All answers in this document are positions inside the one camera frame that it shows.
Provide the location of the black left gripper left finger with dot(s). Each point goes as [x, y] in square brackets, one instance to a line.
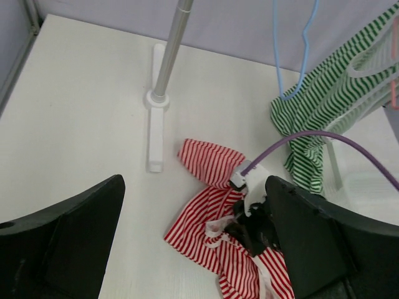
[62, 251]

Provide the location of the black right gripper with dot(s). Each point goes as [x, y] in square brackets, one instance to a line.
[256, 232]

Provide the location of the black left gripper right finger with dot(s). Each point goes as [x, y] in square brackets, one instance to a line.
[330, 251]

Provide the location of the red striped tank top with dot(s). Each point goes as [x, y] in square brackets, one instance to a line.
[199, 231]

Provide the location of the blue wire hanger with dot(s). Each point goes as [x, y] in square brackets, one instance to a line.
[291, 46]

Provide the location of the green striped tank top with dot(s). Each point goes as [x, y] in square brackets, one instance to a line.
[352, 82]

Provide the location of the white plastic basket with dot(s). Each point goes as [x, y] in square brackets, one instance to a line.
[352, 181]

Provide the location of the white and silver clothes rack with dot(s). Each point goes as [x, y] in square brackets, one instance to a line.
[156, 100]

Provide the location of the left aluminium frame post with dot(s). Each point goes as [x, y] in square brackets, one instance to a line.
[20, 24]

